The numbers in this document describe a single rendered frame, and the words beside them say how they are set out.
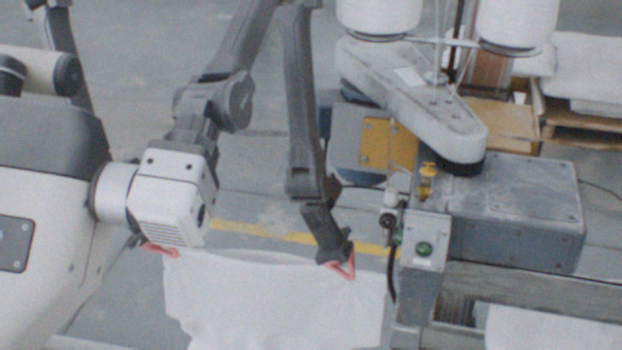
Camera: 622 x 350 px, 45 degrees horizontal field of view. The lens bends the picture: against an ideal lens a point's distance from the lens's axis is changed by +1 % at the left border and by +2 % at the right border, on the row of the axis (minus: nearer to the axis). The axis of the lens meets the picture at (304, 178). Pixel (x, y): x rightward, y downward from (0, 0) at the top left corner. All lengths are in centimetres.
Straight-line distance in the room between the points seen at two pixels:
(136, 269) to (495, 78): 199
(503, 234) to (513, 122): 37
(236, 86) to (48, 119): 27
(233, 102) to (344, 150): 61
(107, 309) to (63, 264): 203
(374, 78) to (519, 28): 30
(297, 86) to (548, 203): 50
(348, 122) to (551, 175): 47
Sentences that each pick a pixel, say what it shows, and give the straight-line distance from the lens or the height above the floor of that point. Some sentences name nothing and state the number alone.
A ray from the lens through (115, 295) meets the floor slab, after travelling 316.
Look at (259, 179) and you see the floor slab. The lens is 382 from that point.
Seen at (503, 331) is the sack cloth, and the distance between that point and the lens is 166.
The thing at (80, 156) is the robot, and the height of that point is 151.
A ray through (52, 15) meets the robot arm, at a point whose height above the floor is 150.
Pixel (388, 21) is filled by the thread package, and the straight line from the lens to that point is 143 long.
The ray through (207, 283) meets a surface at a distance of 167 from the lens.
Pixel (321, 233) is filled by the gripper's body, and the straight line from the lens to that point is 151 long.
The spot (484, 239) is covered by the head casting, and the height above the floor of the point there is 129.
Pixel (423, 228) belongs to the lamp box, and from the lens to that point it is 126.
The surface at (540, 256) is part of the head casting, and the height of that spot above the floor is 127.
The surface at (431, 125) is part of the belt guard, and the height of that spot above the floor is 141.
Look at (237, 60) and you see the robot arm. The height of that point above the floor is 157.
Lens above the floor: 205
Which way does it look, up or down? 32 degrees down
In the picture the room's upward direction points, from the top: 3 degrees clockwise
